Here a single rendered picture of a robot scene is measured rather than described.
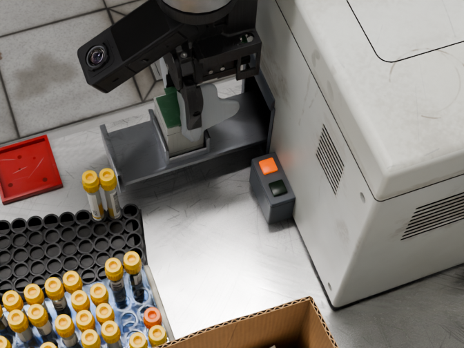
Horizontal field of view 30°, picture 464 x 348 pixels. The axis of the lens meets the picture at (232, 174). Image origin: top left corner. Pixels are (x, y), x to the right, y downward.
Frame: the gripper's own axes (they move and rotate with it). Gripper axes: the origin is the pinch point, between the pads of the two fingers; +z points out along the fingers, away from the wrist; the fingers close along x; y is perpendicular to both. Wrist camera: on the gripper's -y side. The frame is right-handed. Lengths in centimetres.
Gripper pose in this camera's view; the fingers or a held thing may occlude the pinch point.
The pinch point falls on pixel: (178, 114)
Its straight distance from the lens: 91.5
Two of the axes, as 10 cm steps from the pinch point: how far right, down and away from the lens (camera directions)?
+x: -3.5, -8.3, 4.3
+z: -0.3, 4.7, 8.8
